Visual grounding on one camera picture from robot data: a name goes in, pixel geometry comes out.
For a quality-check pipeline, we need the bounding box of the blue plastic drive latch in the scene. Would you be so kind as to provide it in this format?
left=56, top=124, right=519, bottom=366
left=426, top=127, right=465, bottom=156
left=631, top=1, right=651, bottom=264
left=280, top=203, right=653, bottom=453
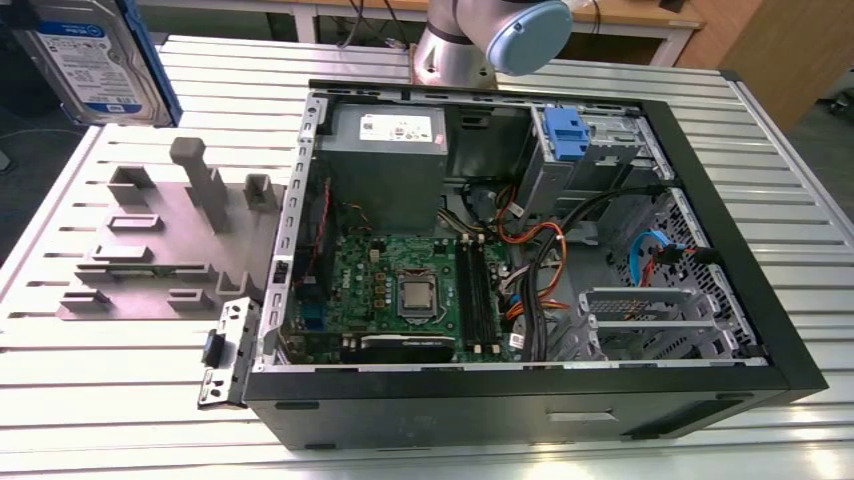
left=542, top=106, right=593, bottom=162

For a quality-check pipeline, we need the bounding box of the black chair caster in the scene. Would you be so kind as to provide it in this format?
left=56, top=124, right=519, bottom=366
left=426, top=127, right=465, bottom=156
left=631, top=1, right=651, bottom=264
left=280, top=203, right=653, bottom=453
left=817, top=89, right=854, bottom=119

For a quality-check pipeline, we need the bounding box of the black RAM slot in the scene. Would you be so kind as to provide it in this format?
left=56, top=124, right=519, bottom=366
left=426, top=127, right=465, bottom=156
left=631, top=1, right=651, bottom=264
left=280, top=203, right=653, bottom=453
left=455, top=233, right=479, bottom=355
left=470, top=233, right=498, bottom=355
left=461, top=233, right=487, bottom=355

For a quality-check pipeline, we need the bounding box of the metal locking lever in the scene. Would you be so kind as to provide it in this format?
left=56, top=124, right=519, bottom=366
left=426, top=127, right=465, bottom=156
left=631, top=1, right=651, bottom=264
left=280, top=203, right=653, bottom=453
left=426, top=279, right=450, bottom=326

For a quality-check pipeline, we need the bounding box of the orange yellow wire bundle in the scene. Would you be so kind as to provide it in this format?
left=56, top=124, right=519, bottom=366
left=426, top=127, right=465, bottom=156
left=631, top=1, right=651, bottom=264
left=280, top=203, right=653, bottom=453
left=497, top=184, right=573, bottom=321

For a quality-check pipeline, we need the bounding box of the white framed desk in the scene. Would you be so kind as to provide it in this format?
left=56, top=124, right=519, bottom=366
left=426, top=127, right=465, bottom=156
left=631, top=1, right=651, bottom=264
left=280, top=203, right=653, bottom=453
left=263, top=0, right=428, bottom=46

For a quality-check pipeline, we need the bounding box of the black graphics card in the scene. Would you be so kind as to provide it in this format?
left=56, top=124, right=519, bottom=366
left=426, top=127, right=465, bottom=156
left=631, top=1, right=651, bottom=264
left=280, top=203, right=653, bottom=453
left=338, top=333, right=461, bottom=365

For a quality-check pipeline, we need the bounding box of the blue data wire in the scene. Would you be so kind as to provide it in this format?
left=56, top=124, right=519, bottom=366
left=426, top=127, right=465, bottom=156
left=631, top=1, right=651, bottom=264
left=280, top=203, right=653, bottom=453
left=625, top=228, right=677, bottom=290

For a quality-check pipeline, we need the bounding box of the wooden top desk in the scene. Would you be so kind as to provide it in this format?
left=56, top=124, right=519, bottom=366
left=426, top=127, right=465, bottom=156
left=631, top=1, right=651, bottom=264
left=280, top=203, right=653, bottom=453
left=573, top=0, right=709, bottom=66

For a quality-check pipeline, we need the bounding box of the black CPU socket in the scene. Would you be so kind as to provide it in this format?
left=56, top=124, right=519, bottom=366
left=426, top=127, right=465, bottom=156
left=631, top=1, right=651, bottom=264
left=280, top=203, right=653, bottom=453
left=395, top=266, right=450, bottom=327

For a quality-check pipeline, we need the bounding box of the black PC case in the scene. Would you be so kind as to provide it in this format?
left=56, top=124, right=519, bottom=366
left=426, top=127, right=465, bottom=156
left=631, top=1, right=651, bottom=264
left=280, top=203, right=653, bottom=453
left=243, top=77, right=829, bottom=449

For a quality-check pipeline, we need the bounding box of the metal disk bay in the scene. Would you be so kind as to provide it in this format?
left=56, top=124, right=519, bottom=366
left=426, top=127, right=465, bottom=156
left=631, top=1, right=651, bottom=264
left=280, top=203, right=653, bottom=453
left=547, top=286, right=743, bottom=362

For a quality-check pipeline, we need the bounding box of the red black power wire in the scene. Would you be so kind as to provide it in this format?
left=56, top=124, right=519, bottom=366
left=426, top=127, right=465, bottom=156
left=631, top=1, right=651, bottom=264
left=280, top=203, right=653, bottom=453
left=655, top=244, right=727, bottom=265

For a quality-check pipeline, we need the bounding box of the metal card retention bracket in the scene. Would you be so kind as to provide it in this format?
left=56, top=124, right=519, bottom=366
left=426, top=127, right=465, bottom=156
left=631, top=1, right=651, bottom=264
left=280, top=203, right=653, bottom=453
left=195, top=296, right=260, bottom=410

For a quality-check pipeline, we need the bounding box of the metal optical drive cage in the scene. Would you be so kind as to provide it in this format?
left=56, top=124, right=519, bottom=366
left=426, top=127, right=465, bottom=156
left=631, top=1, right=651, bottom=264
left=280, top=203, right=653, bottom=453
left=518, top=103, right=674, bottom=217

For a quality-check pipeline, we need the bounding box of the green RAM stick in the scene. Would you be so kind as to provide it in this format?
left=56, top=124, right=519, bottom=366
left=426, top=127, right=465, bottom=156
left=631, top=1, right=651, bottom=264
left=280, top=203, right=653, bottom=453
left=99, top=268, right=176, bottom=279

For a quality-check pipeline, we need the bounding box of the grey power supply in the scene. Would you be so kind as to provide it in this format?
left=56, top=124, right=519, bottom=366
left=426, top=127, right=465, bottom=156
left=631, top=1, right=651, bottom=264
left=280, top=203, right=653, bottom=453
left=311, top=103, right=450, bottom=237

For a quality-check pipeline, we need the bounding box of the silver CPU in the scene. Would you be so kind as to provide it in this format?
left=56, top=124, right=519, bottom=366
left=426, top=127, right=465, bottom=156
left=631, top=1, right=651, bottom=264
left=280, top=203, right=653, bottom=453
left=398, top=281, right=440, bottom=310

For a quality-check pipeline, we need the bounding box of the green motherboard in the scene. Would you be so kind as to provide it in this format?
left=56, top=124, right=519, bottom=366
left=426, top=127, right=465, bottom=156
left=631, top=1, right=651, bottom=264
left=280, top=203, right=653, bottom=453
left=286, top=232, right=530, bottom=365

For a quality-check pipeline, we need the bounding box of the brown wooden cabinet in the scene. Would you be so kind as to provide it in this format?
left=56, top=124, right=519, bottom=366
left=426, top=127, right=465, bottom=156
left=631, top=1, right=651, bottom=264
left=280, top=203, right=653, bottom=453
left=679, top=0, right=854, bottom=131

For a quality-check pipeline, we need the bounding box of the grey parts rack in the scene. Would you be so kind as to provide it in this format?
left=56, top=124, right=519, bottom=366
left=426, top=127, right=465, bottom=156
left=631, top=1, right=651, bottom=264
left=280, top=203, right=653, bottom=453
left=56, top=135, right=292, bottom=324

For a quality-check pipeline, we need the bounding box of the thin red wire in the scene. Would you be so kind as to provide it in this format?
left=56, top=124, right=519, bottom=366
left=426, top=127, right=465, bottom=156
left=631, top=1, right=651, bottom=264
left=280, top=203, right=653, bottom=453
left=303, top=176, right=334, bottom=287

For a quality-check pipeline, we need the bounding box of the hard disk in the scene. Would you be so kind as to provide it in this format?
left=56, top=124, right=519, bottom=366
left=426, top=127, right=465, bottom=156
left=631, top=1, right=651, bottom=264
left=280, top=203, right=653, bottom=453
left=9, top=0, right=183, bottom=127

